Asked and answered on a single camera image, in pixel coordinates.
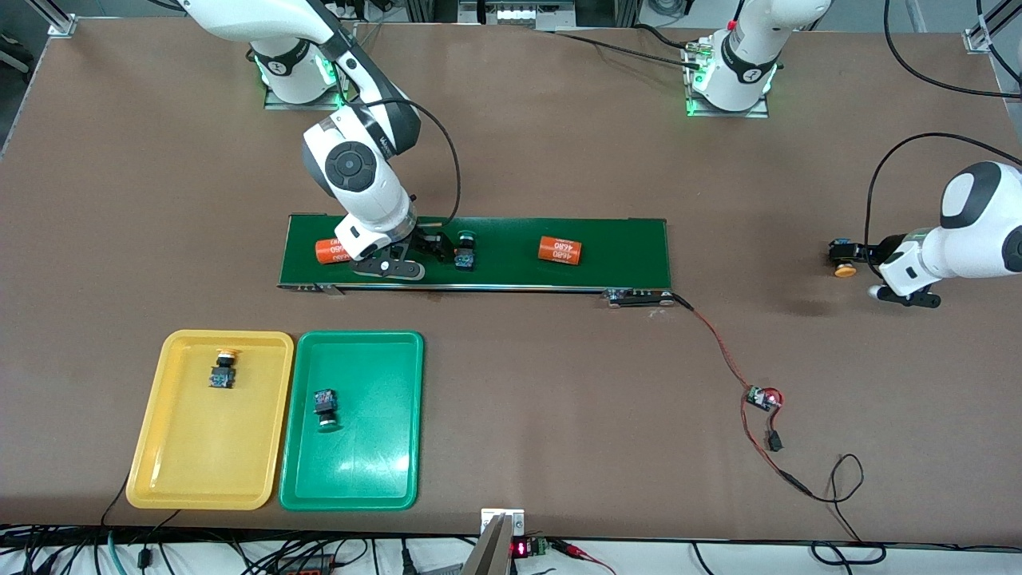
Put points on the yellow plastic tray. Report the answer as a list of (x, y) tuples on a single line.
[(192, 447)]

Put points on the yellow mushroom push button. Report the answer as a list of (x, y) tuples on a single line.
[(222, 377), (845, 271)]

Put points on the orange 4680 cylinder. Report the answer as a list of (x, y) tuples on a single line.
[(559, 250), (327, 251)]

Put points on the grey metal bracket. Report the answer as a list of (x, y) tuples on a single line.
[(495, 551)]

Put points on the green belt conveyor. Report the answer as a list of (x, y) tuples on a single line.
[(511, 271)]

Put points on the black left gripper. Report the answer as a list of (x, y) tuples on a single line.
[(873, 252)]

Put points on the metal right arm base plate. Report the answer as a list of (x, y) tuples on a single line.
[(303, 106)]

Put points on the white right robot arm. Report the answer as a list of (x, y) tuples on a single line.
[(375, 196)]

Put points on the red digit display module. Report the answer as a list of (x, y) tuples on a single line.
[(520, 549)]

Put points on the small black circuit board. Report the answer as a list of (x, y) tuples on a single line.
[(758, 397)]

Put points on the red clip lead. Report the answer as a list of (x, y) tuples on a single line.
[(571, 549)]

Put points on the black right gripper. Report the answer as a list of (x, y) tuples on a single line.
[(432, 242)]

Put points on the aluminium frame profile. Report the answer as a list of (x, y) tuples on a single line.
[(60, 24)]

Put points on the green plastic tray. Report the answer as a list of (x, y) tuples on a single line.
[(367, 463)]

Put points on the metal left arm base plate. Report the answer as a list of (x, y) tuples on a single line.
[(726, 114)]

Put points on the green mushroom push button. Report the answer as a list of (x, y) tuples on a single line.
[(465, 259), (323, 398)]

